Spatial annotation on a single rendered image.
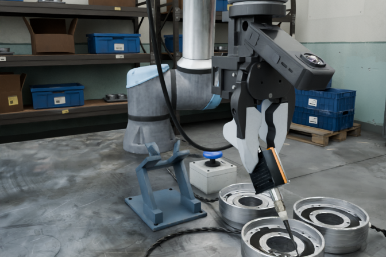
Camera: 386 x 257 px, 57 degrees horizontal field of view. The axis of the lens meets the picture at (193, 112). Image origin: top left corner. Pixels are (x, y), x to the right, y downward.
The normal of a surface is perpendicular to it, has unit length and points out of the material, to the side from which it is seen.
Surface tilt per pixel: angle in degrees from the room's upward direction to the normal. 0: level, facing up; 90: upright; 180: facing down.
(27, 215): 0
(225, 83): 90
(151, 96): 92
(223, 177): 90
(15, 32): 90
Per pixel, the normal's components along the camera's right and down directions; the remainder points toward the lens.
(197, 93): 0.13, 0.36
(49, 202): 0.00, -0.98
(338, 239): -0.14, 0.18
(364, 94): -0.87, 0.09
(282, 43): 0.28, -0.79
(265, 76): 0.51, 0.16
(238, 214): -0.50, 0.16
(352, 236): 0.22, 0.18
